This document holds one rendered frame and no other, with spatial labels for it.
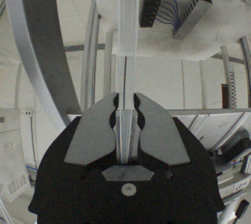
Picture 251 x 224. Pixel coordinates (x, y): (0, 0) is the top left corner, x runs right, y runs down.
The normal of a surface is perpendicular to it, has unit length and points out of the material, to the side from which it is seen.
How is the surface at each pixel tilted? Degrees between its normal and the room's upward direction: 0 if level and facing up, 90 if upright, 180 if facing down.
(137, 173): 133
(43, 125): 90
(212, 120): 43
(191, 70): 90
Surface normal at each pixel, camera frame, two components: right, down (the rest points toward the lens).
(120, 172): 0.00, -0.73
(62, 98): 1.00, 0.01
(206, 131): 0.00, 0.69
